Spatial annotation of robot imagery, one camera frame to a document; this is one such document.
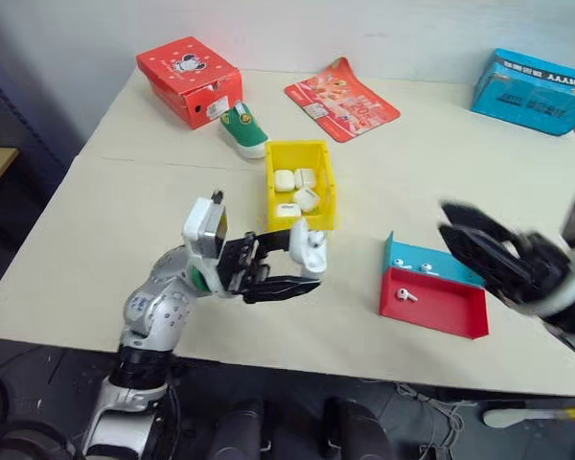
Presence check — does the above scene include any white tool with yellow tip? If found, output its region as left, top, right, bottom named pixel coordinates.
left=481, top=399, right=575, bottom=428

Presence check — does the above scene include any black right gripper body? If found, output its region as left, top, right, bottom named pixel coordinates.
left=506, top=230, right=575, bottom=316

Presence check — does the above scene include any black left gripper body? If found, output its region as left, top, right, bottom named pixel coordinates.
left=215, top=231, right=274, bottom=302

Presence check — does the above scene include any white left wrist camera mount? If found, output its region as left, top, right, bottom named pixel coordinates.
left=181, top=190, right=230, bottom=275

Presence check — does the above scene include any green and white child shoe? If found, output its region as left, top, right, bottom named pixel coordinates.
left=219, top=100, right=271, bottom=161

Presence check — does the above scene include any blue tray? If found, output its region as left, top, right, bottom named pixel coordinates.
left=382, top=230, right=486, bottom=289

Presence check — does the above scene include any grey floor cable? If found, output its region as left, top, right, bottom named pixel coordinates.
left=393, top=379, right=478, bottom=460

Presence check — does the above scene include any red tray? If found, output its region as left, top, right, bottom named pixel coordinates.
left=379, top=265, right=491, bottom=341

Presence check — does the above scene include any blue cardboard box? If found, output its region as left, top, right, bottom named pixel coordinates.
left=470, top=47, right=575, bottom=138

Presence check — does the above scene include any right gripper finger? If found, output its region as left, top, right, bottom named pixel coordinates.
left=437, top=224, right=529, bottom=299
left=438, top=199, right=524, bottom=246

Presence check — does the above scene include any dark rounded shape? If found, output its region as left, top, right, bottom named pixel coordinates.
left=209, top=396, right=270, bottom=460
left=319, top=395, right=395, bottom=460

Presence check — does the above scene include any dark blue rack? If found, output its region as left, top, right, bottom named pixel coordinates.
left=0, top=59, right=81, bottom=173

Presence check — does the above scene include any yellow plastic bin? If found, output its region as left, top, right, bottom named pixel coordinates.
left=264, top=139, right=341, bottom=233

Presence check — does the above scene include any red printed flyer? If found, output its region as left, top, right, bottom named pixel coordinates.
left=284, top=57, right=402, bottom=144

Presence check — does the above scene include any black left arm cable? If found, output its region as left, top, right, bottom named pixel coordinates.
left=161, top=356, right=186, bottom=460

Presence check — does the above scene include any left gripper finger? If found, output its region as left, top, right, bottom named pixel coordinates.
left=242, top=275, right=324, bottom=305
left=255, top=228, right=294, bottom=255

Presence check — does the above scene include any red shoe box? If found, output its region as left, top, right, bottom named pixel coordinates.
left=135, top=35, right=244, bottom=131

